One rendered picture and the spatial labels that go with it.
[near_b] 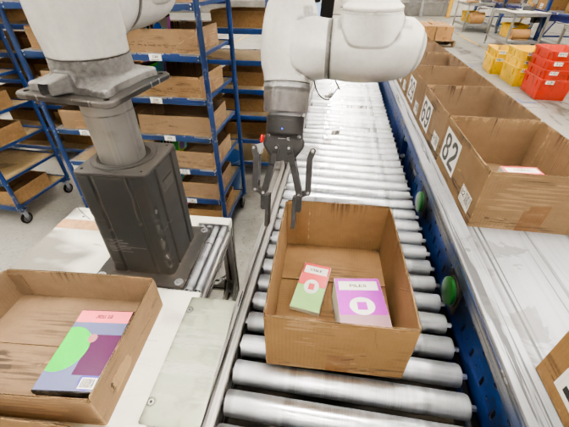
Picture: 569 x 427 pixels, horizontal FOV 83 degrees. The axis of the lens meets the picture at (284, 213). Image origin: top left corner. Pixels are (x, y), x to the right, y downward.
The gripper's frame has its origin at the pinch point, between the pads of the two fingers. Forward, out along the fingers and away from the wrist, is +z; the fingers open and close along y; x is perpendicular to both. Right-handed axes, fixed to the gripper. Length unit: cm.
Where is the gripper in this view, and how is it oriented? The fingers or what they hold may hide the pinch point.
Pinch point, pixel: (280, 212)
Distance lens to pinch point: 70.0
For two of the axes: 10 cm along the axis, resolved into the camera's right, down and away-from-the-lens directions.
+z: -0.5, 9.6, 2.8
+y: -9.9, -0.9, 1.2
